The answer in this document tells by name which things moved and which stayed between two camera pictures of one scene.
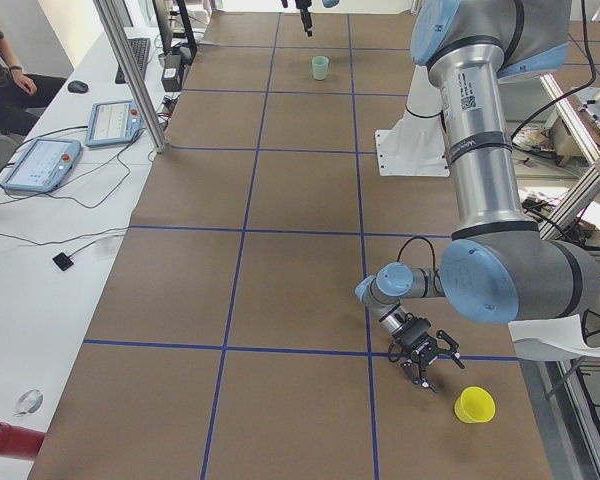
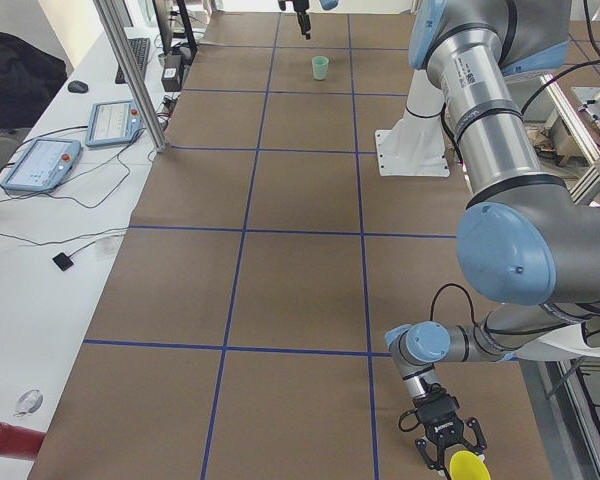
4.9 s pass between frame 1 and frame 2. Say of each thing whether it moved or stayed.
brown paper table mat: stayed
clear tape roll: stayed
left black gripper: stayed
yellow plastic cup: moved
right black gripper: moved
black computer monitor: stayed
